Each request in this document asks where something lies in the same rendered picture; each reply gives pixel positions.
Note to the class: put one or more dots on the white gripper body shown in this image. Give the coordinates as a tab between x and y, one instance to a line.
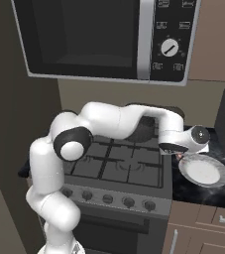
198	151

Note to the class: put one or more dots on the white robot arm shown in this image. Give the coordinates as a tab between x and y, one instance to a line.
107	120

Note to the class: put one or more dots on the dark grey pot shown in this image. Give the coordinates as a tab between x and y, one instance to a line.
143	130

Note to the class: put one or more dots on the white plate with grey rim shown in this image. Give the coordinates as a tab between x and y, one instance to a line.
203	172

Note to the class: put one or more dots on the brown drawer front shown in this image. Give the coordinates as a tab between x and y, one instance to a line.
213	216

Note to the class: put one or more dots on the grey stove with black hob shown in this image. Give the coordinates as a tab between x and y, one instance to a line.
130	172

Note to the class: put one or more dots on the dark stove knob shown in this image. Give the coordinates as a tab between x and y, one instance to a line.
87	195
149	205
107	198
129	202
67	191

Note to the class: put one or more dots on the brown base cupboard door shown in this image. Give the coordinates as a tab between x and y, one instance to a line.
180	241

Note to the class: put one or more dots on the white microwave dial knob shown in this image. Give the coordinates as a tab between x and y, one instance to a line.
169	47

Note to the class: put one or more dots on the black oven door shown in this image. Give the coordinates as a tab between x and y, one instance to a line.
117	239

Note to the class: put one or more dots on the black and silver microwave oven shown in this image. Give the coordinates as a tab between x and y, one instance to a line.
173	20

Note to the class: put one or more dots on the black microwave door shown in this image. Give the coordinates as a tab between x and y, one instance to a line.
84	36

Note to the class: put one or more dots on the brown wall cupboard door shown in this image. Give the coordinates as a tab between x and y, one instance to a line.
216	36

